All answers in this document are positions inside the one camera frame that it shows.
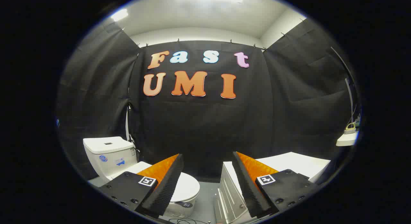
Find white toilet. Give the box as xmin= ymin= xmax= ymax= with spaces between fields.
xmin=83 ymin=136 xmax=200 ymax=219

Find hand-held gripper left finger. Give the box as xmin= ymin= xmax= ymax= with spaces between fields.
xmin=98 ymin=153 xmax=184 ymax=219

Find white pipe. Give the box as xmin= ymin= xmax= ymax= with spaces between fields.
xmin=126 ymin=103 xmax=134 ymax=143

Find black floor cables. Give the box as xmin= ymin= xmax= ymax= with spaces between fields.
xmin=167 ymin=218 xmax=210 ymax=224

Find white wall shelf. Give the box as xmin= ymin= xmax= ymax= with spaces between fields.
xmin=336 ymin=131 xmax=359 ymax=147

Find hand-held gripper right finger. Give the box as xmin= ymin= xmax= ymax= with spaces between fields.
xmin=232 ymin=151 xmax=320 ymax=219

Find white toilet lid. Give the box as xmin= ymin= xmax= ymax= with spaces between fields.
xmin=109 ymin=161 xmax=200 ymax=205

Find white drawer cabinet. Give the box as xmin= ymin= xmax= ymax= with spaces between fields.
xmin=214 ymin=152 xmax=331 ymax=224

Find black backdrop cloth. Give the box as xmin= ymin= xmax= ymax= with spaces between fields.
xmin=56 ymin=18 xmax=354 ymax=183

